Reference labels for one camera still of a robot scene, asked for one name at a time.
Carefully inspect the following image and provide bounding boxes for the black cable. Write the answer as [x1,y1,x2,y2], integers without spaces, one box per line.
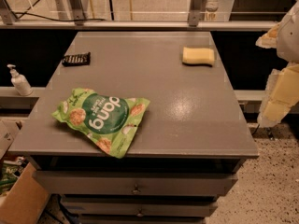
[12,0,107,22]

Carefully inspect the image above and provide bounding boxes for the green rice chip bag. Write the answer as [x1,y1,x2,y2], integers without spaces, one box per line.
[52,88,150,159]

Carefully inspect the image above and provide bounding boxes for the green packages in box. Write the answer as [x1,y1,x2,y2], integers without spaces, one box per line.
[0,158,28,196]

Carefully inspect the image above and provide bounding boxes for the black snack bar wrapper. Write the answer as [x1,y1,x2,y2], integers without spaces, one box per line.
[62,52,91,66]

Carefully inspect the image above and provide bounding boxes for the cardboard box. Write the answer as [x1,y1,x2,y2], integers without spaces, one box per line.
[0,120,50,224]

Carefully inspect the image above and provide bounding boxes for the yellow sponge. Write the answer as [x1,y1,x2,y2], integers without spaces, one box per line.
[182,47,215,66]

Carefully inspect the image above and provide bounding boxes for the white pump bottle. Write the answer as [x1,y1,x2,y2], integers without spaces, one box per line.
[7,64,33,96]

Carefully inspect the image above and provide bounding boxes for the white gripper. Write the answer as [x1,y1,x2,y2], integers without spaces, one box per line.
[255,2,299,128]

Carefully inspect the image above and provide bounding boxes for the drawer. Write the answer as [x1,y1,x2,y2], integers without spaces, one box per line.
[33,171,237,196]
[62,198,217,217]

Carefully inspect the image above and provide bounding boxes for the grey drawer cabinet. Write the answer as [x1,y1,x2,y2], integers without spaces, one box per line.
[10,32,258,224]

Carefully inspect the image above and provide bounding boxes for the grey metal rail frame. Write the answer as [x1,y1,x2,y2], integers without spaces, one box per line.
[0,0,299,33]

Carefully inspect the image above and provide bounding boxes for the top drawer front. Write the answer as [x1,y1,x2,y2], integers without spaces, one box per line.
[33,171,237,196]

